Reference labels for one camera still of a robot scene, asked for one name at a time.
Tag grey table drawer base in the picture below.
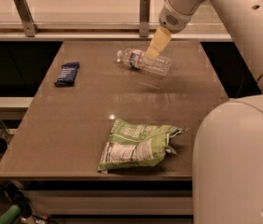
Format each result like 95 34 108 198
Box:
19 180 193 222

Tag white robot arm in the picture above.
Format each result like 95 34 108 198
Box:
151 0 263 224

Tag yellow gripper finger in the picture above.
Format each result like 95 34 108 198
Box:
145 27 171 60

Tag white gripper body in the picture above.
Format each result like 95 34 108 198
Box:
159 0 194 34

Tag green cylinder object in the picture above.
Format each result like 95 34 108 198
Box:
0 205 21 224

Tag clear plastic water bottle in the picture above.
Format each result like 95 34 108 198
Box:
117 49 171 76

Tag left metal railing bracket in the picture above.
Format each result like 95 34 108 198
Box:
13 0 37 37

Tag dark blue snack bar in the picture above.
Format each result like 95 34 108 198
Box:
54 62 79 87

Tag green chip bag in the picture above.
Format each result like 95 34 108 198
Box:
97 119 187 174

